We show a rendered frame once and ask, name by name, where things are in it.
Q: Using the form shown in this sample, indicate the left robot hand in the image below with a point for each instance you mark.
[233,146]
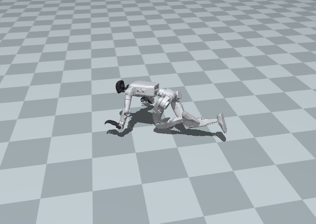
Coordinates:
[113,123]

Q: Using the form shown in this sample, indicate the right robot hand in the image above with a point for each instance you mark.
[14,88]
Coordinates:
[145,99]

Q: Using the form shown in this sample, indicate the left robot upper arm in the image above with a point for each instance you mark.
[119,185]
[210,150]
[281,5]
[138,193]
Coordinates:
[127,101]

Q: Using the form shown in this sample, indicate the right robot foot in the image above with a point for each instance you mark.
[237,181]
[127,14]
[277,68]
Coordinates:
[222,123]

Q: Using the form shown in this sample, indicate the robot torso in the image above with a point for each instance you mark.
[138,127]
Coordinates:
[151,89]

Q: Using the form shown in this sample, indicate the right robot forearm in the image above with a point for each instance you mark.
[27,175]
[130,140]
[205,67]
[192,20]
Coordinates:
[151,99]

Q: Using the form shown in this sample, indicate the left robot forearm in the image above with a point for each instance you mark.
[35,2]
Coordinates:
[122,119]

